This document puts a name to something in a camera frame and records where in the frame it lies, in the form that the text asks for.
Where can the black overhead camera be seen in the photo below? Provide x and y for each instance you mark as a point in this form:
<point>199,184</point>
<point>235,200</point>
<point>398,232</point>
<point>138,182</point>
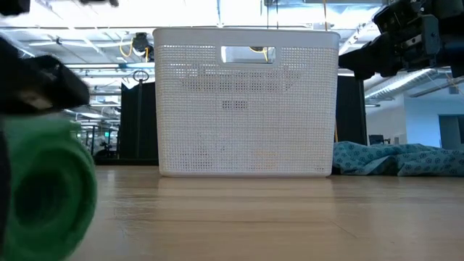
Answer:
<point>140,41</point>

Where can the green bandage roll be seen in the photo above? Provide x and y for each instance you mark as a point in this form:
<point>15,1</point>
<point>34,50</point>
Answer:
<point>47,188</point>

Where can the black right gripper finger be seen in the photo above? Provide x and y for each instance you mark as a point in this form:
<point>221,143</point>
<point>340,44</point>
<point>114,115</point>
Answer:
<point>377,56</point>

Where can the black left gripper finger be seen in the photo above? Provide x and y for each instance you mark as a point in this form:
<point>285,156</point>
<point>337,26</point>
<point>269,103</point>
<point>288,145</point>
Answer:
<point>61,83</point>

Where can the blue patterned cloth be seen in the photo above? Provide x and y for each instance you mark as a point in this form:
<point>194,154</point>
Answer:
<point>395,159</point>

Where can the white perforated plastic basket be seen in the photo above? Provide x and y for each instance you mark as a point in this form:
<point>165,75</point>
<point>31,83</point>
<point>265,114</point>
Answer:
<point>246,127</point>

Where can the black object at table edge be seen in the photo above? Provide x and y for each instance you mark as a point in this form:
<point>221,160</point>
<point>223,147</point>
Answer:
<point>3,188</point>

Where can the black panel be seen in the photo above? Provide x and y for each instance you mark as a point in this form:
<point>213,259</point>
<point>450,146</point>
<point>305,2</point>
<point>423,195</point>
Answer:
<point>349,108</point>
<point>128,123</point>

